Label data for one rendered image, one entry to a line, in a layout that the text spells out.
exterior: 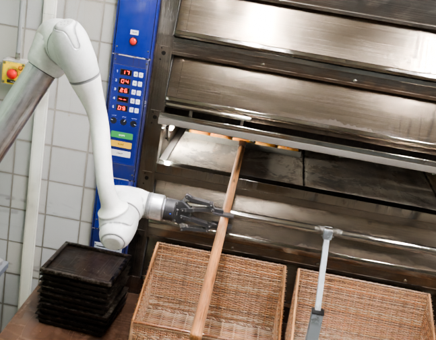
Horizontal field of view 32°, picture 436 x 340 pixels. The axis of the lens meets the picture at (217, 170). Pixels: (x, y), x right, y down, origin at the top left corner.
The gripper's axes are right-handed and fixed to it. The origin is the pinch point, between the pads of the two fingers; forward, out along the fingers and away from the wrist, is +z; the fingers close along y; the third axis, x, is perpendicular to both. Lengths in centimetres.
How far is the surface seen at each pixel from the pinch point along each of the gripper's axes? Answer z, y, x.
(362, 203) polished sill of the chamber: 52, 2, -53
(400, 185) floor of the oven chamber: 71, 1, -85
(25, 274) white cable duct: -82, 62, -52
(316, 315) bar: 36.9, 24.9, 6.7
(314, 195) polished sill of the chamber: 33, 3, -53
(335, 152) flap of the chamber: 36, -20, -38
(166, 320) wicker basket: -17, 61, -34
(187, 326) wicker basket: -8, 61, -32
